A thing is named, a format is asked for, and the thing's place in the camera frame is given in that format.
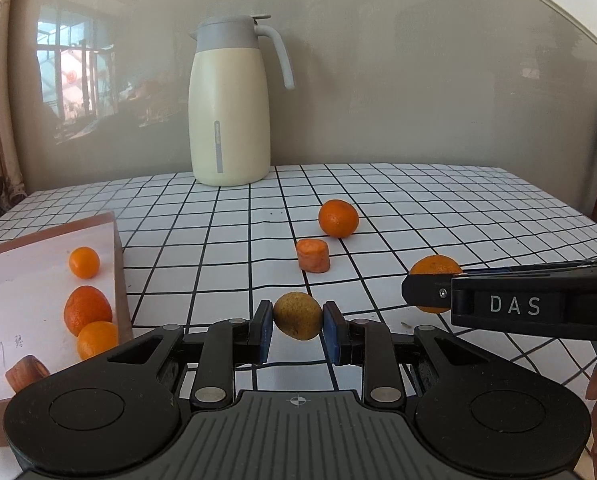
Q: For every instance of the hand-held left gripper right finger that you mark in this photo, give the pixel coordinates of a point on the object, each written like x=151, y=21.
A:
x=331, y=333

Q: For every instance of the black and white checked tablecloth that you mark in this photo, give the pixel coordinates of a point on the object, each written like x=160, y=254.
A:
x=428, y=200

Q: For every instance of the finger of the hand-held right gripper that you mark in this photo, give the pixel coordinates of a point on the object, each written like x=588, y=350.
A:
x=426, y=292

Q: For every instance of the carrot chunk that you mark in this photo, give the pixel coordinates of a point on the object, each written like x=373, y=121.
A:
x=27, y=372
x=313, y=256

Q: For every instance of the small smooth orange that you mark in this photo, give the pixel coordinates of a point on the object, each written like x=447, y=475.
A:
x=98, y=341
x=84, y=262

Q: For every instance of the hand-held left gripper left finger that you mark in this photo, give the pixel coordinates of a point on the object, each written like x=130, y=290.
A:
x=266, y=331

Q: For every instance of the mandarin orange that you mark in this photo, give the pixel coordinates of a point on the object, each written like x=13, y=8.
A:
x=86, y=307
x=338, y=218
x=436, y=265

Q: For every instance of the cream and grey thermos jug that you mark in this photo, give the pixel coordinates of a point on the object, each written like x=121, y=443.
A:
x=228, y=110

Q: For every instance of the brown kiwi fruit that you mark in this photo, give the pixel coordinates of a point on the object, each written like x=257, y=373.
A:
x=298, y=316

